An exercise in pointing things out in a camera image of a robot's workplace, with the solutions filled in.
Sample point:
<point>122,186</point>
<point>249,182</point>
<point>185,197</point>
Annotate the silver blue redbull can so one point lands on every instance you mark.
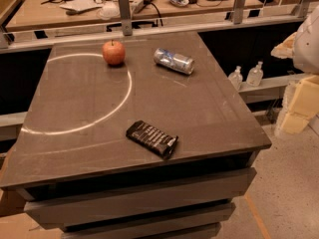
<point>174,61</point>

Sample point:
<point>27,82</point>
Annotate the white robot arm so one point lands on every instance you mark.
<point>306,45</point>

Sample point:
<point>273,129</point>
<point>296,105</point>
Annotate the black snack bar wrapper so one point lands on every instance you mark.
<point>152,138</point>

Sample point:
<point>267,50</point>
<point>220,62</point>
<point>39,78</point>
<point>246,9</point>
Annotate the red apple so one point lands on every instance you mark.
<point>114,52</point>

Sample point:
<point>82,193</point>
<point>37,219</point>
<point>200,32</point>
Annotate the left clear sanitizer bottle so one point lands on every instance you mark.
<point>236,78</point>

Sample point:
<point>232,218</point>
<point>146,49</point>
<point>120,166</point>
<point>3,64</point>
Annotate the clear sanitizer bottle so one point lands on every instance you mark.
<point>236,78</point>
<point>255,75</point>

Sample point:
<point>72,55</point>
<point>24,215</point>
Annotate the grey drawer cabinet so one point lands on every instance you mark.
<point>181,201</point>

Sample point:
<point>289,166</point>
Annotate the right clear sanitizer bottle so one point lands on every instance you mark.
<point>255,75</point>

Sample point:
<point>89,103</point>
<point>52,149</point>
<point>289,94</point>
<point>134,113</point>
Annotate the white plastic lid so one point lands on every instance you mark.
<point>109,10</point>

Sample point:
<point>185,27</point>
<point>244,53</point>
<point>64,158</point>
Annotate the wooden workbench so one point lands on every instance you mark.
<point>34,15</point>

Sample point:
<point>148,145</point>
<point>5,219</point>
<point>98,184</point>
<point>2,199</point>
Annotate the metal frame rail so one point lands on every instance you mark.
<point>271,15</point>

